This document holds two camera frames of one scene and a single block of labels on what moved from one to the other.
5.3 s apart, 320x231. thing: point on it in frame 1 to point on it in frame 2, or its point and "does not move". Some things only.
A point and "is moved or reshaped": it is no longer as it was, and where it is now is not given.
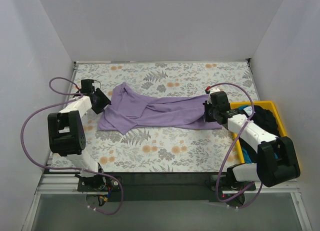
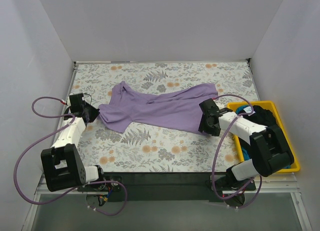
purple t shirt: x=125 y=110 is moved or reshaped
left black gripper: x=101 y=101 to x=89 y=113
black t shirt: x=265 y=118 does not move
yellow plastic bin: x=269 y=104 does not move
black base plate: x=159 y=187 does not move
